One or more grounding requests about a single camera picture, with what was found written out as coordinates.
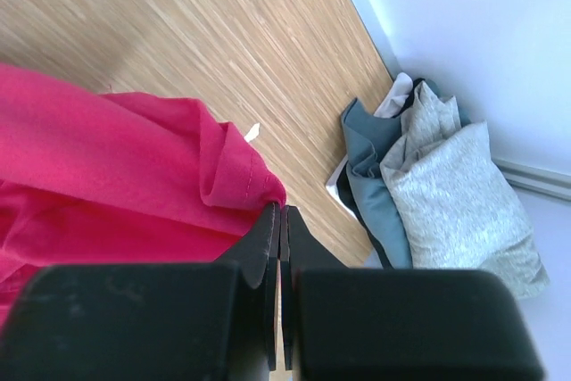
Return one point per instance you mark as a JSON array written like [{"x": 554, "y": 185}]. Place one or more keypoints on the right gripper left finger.
[{"x": 151, "y": 321}]

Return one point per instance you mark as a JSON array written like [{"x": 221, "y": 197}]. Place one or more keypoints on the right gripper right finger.
[{"x": 343, "y": 323}]

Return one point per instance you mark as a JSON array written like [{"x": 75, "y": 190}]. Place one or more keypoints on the red t-shirt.
[{"x": 118, "y": 178}]

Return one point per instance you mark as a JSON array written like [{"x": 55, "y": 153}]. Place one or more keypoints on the grey folded t-shirt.
[{"x": 457, "y": 209}]

